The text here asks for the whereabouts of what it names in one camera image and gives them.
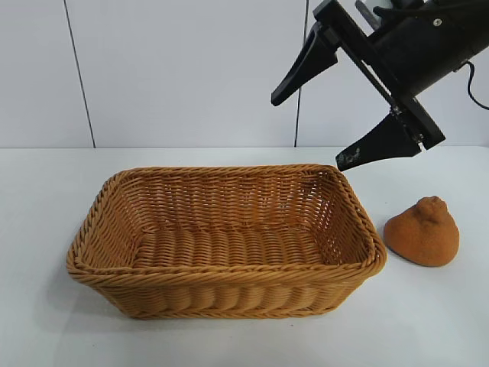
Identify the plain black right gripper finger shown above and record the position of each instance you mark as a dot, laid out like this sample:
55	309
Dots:
311	65

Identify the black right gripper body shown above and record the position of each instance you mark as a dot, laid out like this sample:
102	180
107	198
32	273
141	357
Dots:
424	47

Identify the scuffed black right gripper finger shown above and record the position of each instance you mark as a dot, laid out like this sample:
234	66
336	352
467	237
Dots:
384	143

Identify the bumpy orange fruit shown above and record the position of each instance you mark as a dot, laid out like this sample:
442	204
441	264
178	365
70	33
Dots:
420	241

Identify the woven wicker basket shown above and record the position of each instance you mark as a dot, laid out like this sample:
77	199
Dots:
229	294

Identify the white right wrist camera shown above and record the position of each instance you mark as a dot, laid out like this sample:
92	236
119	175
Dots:
367	10

